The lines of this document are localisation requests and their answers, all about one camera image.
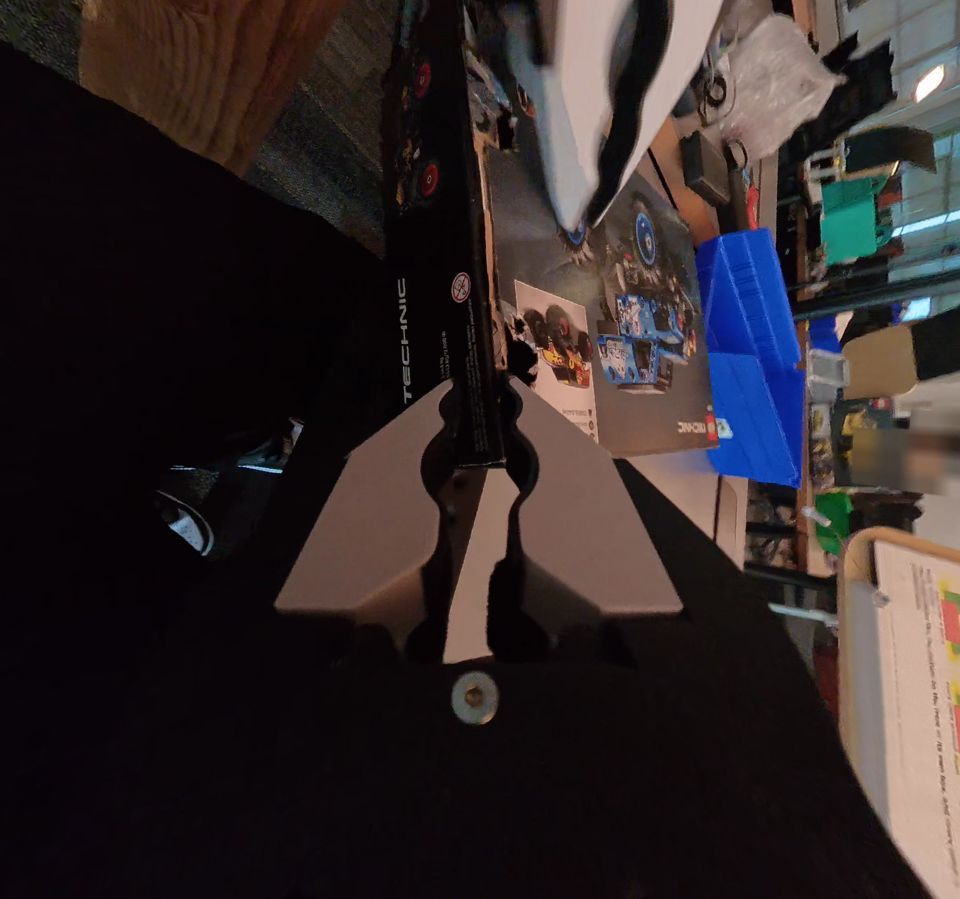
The toy truck cardboard box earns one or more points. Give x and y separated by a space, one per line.
630 329

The white crumpled plastic bag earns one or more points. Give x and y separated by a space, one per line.
780 74

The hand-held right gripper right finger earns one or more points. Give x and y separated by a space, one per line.
600 539

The blue storage bin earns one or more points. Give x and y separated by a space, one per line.
750 359

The wooden desk leg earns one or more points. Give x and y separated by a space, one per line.
210 29

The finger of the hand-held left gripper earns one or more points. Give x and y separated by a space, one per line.
585 44
698 14

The green object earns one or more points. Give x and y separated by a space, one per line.
852 221

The instruction sheet wooden board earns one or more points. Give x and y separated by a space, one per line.
915 689

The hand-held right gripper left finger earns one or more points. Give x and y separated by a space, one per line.
360 539

